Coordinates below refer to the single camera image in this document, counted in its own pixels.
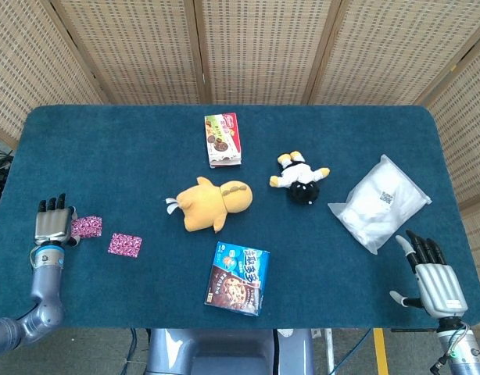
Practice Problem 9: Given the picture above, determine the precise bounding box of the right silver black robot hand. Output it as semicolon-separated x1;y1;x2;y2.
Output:
389;229;470;317

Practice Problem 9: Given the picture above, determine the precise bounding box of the blue chocolate cookie box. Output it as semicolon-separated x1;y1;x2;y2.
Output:
203;241;271;317

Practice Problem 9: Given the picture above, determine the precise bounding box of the yellow plush toy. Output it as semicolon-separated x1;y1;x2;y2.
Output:
163;176;254;234

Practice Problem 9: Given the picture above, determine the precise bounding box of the blue cable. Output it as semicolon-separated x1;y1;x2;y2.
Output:
333;327;373;375
124;327;138;375

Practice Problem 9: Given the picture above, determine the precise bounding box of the white plastic bag package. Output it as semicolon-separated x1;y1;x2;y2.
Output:
327;154;433;255

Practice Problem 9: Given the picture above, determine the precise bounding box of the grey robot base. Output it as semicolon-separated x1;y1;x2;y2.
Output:
145;327;315;375

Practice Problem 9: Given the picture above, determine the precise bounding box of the white red snack box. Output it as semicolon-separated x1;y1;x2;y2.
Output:
204;112;243;170

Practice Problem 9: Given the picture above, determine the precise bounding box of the blue carpet table cover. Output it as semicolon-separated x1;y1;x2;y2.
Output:
0;104;480;330

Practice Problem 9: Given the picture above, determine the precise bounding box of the white table leg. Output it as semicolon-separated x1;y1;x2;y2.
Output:
324;328;336;375

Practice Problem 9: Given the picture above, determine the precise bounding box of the black white plush doll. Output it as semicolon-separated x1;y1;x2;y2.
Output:
269;151;331;205

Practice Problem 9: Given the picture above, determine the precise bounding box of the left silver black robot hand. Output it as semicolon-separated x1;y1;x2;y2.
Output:
34;193;81;248

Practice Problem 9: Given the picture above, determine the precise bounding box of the pink patterned packet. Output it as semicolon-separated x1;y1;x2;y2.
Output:
70;215;103;239
107;233;143;259

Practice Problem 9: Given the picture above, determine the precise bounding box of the wicker folding screen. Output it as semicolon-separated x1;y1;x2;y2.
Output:
0;0;480;282

